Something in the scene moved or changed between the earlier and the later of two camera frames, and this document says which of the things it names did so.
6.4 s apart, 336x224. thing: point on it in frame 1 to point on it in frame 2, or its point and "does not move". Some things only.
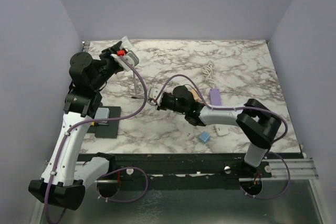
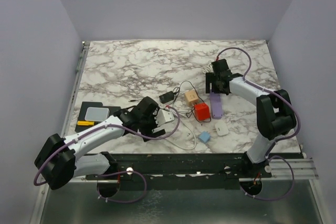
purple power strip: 215,97 does not move
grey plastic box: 102,113 does not move
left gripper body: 107,65 to 148,124
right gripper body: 169,104 to 216,87
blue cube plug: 204,137 does not move
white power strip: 130,59 to 179,132
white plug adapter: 221,129 does not move
